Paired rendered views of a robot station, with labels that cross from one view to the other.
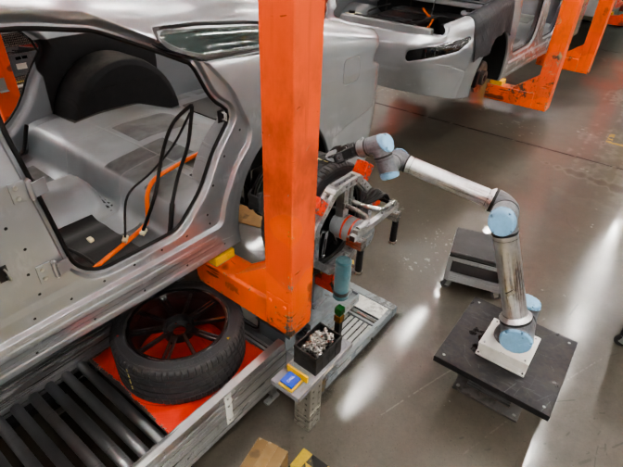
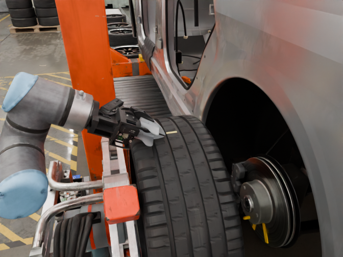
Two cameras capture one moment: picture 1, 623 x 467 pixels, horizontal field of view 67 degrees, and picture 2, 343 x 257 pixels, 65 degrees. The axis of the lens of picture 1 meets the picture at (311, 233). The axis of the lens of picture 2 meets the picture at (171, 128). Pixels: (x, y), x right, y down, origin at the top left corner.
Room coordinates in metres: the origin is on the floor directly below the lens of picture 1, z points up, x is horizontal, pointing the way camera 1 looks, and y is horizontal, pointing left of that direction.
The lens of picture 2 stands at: (2.64, -0.54, 1.58)
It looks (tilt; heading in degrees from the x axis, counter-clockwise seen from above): 31 degrees down; 129
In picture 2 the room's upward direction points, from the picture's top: straight up
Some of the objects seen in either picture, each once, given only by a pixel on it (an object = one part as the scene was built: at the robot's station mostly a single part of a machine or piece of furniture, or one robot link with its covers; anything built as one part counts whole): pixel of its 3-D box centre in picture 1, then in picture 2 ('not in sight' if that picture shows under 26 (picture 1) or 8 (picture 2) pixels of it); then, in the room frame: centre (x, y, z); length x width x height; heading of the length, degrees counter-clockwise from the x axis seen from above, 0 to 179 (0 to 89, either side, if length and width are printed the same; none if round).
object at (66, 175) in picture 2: (356, 241); (58, 180); (1.85, -0.22, 0.93); 0.09 x 0.05 x 0.05; 53
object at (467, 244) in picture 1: (476, 263); not in sight; (2.70, -1.21, 0.17); 0.43 x 0.36 x 0.34; 69
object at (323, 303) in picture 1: (312, 285); not in sight; (2.22, -0.02, 0.32); 0.40 x 0.30 x 0.28; 143
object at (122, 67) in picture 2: not in sight; (130, 59); (0.36, 1.53, 0.69); 0.52 x 0.17 x 0.35; 53
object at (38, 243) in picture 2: (373, 195); (72, 211); (2.12, -0.31, 1.03); 0.19 x 0.18 x 0.11; 53
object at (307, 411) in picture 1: (308, 396); not in sight; (1.50, -0.02, 0.21); 0.10 x 0.10 x 0.42; 53
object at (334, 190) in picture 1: (340, 224); (122, 221); (2.11, -0.16, 0.85); 0.54 x 0.07 x 0.54; 143
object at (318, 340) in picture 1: (317, 347); (70, 198); (1.54, -0.05, 0.51); 0.20 x 0.14 x 0.13; 142
